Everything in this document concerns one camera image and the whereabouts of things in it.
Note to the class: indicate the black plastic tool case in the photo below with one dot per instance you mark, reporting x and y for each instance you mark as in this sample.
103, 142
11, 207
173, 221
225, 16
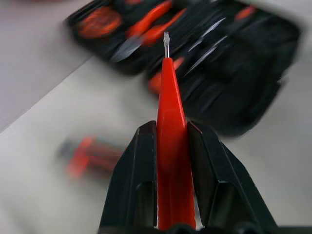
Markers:
256, 63

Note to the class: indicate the orange tape measure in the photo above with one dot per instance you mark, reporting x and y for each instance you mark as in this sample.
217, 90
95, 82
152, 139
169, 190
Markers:
100, 22

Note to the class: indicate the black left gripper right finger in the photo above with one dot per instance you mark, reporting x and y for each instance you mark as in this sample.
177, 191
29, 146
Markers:
219, 175

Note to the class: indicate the red and black bit holder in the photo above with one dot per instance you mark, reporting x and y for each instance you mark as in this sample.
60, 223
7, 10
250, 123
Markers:
85, 156

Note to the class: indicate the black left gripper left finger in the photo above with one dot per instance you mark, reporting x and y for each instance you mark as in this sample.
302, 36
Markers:
131, 175

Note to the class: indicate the red flathead screwdriver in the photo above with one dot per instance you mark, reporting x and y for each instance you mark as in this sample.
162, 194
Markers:
171, 126

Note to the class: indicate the silver metal bit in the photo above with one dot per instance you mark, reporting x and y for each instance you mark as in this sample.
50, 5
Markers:
214, 26
207, 43

